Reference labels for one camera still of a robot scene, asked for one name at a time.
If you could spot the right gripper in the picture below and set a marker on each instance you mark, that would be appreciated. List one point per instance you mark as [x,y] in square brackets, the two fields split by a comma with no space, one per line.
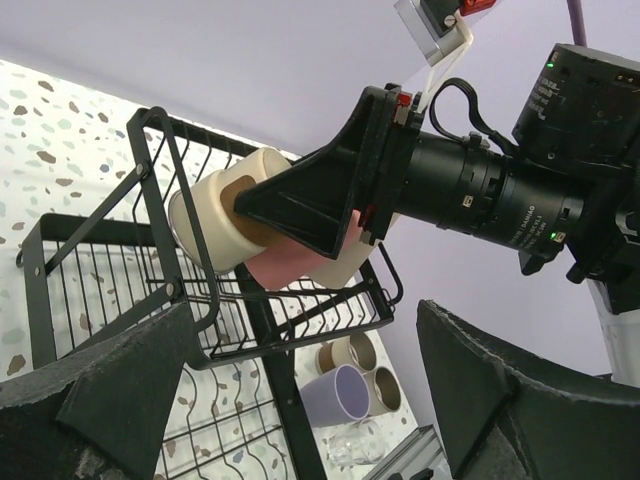
[363,168]

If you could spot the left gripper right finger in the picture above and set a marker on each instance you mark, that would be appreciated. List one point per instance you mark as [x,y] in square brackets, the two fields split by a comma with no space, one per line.
[506,413]

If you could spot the steel cup cork base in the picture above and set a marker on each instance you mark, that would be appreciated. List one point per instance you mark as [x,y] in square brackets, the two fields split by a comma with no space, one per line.
[226,242]

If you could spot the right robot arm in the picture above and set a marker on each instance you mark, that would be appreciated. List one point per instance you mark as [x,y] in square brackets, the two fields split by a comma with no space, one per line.
[567,178]

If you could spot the purple plastic cup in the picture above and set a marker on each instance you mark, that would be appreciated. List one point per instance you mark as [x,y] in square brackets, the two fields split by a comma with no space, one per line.
[337,397]

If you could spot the near right steel cup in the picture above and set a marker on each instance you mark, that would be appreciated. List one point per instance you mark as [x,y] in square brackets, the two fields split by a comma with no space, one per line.
[384,391]

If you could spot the aluminium mounting rail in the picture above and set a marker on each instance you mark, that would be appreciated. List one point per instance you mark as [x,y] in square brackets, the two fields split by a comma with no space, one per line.
[420,455]

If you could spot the clear glass cup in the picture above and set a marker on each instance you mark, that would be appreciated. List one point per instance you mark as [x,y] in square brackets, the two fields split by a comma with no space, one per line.
[361,443]

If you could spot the steel cup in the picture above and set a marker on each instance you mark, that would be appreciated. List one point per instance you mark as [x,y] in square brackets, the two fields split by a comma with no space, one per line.
[384,391]
[356,350]

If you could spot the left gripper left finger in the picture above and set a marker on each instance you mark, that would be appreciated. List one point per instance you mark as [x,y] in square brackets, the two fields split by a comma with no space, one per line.
[99,413]

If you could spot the far right steel cup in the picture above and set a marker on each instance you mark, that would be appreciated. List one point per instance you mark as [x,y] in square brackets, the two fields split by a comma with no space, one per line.
[356,350]

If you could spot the red pink plastic cup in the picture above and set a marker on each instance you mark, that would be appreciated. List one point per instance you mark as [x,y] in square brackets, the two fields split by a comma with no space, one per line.
[286,261]

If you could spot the black wire dish rack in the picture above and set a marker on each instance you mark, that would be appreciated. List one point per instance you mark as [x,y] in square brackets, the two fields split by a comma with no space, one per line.
[236,414]

